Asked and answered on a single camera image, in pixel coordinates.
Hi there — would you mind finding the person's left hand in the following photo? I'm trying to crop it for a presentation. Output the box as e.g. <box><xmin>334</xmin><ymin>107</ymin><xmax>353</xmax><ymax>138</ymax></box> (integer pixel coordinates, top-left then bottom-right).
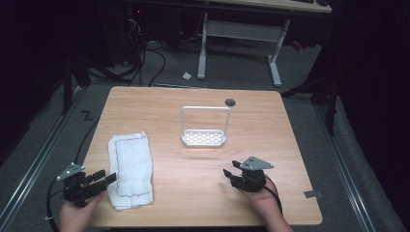
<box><xmin>58</xmin><ymin>190</ymin><xmax>106</xmax><ymax>232</ymax></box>

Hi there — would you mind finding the metal floor rail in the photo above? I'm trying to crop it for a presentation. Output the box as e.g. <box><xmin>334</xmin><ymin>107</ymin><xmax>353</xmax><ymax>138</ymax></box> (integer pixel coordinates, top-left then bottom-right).
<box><xmin>313</xmin><ymin>103</ymin><xmax>377</xmax><ymax>232</ymax></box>
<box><xmin>0</xmin><ymin>84</ymin><xmax>85</xmax><ymax>226</ymax></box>

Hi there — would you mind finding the white towel rack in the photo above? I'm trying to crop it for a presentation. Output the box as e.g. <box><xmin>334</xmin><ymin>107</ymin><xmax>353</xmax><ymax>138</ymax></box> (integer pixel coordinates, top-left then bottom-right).
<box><xmin>180</xmin><ymin>105</ymin><xmax>232</xmax><ymax>148</ymax></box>

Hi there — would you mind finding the bundle of black cables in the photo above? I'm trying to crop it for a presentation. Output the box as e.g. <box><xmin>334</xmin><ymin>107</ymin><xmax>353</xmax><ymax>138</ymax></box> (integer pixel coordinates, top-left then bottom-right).
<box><xmin>86</xmin><ymin>9</ymin><xmax>207</xmax><ymax>88</ymax></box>

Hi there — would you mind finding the grey tape piece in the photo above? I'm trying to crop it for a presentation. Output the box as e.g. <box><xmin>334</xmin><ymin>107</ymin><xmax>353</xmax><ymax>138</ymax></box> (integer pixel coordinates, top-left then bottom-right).
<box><xmin>304</xmin><ymin>189</ymin><xmax>324</xmax><ymax>199</ymax></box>

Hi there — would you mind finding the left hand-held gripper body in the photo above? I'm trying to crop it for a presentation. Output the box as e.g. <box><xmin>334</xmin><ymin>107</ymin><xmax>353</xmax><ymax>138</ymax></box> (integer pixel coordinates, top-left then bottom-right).
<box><xmin>56</xmin><ymin>162</ymin><xmax>108</xmax><ymax>208</ymax></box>

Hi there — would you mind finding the black metal stand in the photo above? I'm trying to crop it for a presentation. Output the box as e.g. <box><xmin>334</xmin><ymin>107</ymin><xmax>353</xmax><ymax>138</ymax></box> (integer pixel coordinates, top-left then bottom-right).
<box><xmin>280</xmin><ymin>47</ymin><xmax>342</xmax><ymax>137</ymax></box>
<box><xmin>59</xmin><ymin>54</ymin><xmax>93</xmax><ymax>116</ymax></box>

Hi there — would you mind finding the person's right hand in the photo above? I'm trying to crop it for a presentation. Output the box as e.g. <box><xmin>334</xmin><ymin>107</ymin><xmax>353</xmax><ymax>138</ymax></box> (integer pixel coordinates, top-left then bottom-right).
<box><xmin>239</xmin><ymin>177</ymin><xmax>283</xmax><ymax>223</ymax></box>

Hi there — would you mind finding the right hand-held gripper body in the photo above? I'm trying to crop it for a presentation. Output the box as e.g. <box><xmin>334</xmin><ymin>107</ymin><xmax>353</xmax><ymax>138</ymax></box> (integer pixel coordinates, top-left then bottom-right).
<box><xmin>230</xmin><ymin>156</ymin><xmax>275</xmax><ymax>193</ymax></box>

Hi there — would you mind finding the white towel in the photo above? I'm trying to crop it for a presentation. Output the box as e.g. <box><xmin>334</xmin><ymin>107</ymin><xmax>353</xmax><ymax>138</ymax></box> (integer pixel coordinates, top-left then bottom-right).
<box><xmin>106</xmin><ymin>130</ymin><xmax>155</xmax><ymax>212</ymax></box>

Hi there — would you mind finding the black cable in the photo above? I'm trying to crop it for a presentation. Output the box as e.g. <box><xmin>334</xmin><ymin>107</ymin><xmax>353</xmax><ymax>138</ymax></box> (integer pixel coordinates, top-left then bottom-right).
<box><xmin>44</xmin><ymin>118</ymin><xmax>100</xmax><ymax>232</ymax></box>
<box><xmin>264</xmin><ymin>175</ymin><xmax>284</xmax><ymax>217</ymax></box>

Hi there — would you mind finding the white desk with metal legs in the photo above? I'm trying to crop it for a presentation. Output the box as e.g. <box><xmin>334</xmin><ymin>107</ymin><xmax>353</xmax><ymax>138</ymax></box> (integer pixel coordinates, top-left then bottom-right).
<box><xmin>196</xmin><ymin>0</ymin><xmax>333</xmax><ymax>88</ymax></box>

